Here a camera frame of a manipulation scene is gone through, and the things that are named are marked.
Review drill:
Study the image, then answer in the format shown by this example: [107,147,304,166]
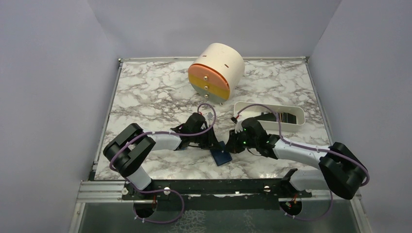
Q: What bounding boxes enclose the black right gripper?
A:
[223,127,258,154]

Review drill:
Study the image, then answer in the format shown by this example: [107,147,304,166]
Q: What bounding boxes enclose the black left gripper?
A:
[190,125,221,150]

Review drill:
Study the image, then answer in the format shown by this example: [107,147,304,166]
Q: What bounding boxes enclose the blue card holder wallet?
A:
[209,141,232,166]

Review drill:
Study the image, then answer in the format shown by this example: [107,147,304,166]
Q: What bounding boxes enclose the white rectangular plastic tray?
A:
[234,101,306,132]

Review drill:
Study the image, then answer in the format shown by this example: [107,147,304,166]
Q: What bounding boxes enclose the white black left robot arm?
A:
[103,113,223,200]

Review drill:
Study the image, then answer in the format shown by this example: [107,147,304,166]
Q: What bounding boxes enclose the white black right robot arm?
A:
[225,117,369,200]

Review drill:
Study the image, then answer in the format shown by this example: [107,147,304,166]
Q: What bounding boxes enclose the round beige drawer cabinet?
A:
[188,43,245,104]

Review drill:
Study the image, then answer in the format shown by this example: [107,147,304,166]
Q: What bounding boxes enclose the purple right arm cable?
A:
[231,103,371,187]

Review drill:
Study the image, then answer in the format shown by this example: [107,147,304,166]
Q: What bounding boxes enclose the black metal base rail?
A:
[121,178,312,211]

